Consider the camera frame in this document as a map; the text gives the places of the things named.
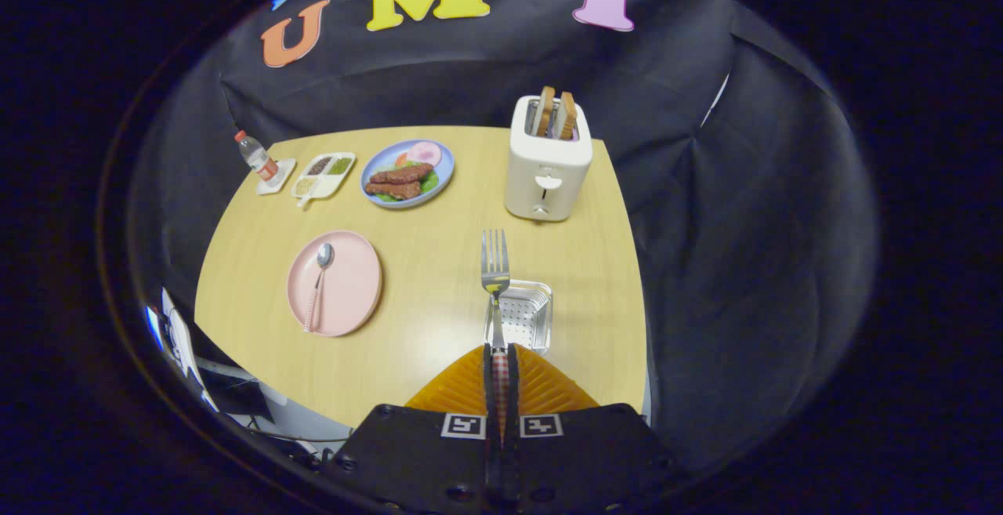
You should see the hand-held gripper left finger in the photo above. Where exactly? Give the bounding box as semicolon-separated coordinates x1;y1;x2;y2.
325;344;496;513

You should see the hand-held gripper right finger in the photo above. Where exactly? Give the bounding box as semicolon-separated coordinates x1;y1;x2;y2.
505;344;679;513

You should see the fork with red checked handle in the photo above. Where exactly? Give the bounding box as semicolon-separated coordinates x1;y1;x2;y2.
480;229;512;444

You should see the spoon with red checked handle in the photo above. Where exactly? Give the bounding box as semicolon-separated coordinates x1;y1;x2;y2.
304;243;335;333

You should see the metal cutlery basket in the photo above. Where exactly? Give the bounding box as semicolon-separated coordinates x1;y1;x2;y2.
484;280;554;355

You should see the pink plate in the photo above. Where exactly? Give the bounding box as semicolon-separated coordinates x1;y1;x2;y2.
286;230;384;338

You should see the green lettuce leaf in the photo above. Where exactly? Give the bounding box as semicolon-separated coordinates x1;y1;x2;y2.
375;170;440;204

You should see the blue plate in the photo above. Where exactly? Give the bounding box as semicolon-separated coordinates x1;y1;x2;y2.
360;140;455;209

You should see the brown sausage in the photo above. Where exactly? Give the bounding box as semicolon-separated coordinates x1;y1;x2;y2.
368;163;433;185
364;180;424;201

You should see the white toaster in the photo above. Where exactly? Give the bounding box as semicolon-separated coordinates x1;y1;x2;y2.
505;95;594;223

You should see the white divided bean dish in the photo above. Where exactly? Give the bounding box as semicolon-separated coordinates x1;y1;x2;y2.
291;152;357;209

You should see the small white square tray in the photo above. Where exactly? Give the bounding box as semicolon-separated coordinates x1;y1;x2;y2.
256;158;297;196

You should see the white panel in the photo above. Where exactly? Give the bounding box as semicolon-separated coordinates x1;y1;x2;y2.
161;288;220;414

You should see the plastic water bottle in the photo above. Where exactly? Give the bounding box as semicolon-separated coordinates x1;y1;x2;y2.
234;130;280;182

